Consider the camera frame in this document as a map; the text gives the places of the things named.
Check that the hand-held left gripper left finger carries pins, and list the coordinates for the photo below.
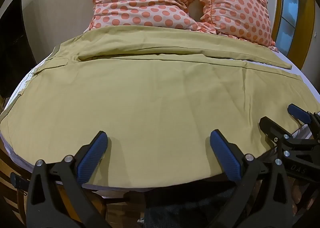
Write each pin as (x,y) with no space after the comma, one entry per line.
(93,151)

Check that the olive yellow bed sheet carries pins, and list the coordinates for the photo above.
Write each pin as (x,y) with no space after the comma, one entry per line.
(155,108)

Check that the person's dark jeans legs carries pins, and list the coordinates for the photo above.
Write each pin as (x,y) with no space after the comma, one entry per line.
(190,208)

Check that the large orange polka dot pillow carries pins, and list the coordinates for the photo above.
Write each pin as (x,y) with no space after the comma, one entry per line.
(140,0)

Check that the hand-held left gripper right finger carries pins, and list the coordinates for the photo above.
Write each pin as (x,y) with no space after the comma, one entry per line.
(225,153)

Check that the wooden bed frame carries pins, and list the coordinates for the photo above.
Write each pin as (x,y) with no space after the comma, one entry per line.
(15,208)

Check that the small orange polka dot pillow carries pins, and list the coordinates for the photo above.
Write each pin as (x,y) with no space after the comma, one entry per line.
(240,5)

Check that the yellow framed window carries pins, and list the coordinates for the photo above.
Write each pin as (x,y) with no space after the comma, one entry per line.
(288,10)

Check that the black cylindrical knob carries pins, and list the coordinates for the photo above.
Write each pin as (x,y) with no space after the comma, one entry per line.
(18,181)

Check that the dark cabinet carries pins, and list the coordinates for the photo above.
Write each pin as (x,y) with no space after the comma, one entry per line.
(15,48)

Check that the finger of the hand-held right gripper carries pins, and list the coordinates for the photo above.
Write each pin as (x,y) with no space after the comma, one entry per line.
(298,113)
(271,126)

